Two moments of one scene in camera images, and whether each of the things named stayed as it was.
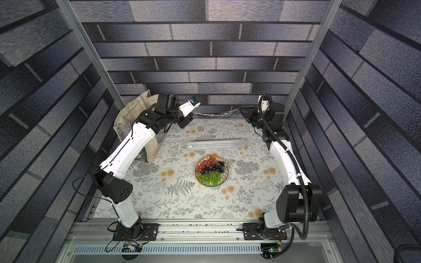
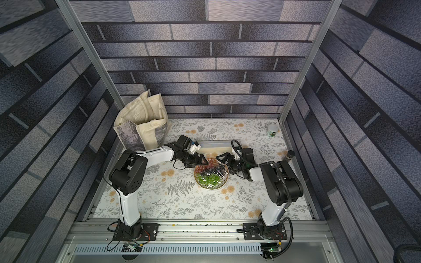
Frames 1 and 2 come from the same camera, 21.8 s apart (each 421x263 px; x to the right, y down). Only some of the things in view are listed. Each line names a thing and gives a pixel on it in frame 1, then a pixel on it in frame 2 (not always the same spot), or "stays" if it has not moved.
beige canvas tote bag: x=126 y=115 stays
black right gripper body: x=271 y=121 -> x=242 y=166
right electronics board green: x=269 y=250 stays
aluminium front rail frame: x=198 y=241 stays
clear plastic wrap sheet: x=228 y=115 -> x=211 y=176
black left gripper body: x=176 y=116 -> x=190 y=159
